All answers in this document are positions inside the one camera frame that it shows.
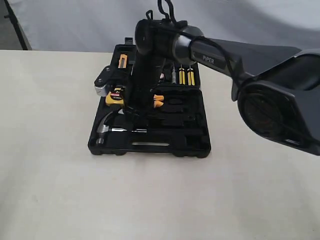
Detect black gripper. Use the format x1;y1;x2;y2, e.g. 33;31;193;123
109;52;166;117

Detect electrical tape roll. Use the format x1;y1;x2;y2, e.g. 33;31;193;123
159;73;166;82

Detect claw hammer black grip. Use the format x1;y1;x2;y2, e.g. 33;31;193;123
95;110;203;146

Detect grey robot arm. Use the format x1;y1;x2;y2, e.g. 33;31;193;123
125;19;320;156

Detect black plastic tool case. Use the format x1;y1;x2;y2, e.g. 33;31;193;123
87;37;211;158

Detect yellow tape measure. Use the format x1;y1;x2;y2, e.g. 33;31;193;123
105;86;125;107

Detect orange utility knife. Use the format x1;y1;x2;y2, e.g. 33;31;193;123
118;53;128;69

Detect clear voltage tester screwdriver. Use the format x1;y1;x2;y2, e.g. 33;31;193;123
171;64;177;84

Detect black stand pole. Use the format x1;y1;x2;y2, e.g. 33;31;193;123
3;0;29;51

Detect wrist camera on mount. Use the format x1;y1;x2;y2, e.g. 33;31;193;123
94;65;115;97

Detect orange handled pliers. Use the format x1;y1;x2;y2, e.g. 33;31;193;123
153;94;165;109

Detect left yellow handled screwdriver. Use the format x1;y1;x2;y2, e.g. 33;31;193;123
178;64;186;85

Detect yellow handled screwdriver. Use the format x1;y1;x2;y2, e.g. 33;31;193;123
187;65;196;86
178;64;186;85

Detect right yellow handled screwdriver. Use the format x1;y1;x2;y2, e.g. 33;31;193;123
187;65;196;86

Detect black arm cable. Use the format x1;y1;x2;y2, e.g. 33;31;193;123
144;0;241;81

